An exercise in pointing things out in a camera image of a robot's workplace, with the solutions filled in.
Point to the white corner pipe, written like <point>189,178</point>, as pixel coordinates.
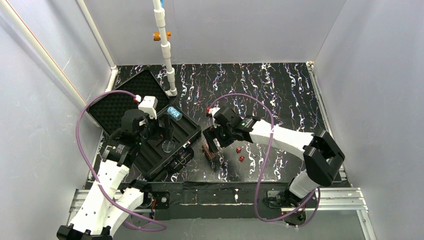
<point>113,67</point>

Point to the clear round dealer button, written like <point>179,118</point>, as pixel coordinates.
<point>168,146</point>

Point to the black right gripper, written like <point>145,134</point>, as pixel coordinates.
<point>214,137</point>

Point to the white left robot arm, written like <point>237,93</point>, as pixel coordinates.
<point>101,215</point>

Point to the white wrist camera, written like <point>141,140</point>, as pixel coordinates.
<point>148,105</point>
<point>211,111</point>

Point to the white pvc pole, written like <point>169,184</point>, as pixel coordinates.
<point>159,14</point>

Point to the blue poker chip stack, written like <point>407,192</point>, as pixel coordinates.
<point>174,113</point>

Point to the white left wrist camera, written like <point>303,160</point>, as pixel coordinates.
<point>148,105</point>

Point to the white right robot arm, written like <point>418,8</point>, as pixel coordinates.
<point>320,153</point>

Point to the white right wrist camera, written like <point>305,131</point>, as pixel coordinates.
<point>211,111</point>

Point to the black poker set case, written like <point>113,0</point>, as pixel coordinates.
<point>153,162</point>

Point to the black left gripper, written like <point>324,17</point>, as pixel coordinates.
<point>158,129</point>

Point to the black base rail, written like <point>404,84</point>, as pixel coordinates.
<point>212,200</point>

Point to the brown poker chip stack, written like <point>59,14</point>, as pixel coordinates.
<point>210,156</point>

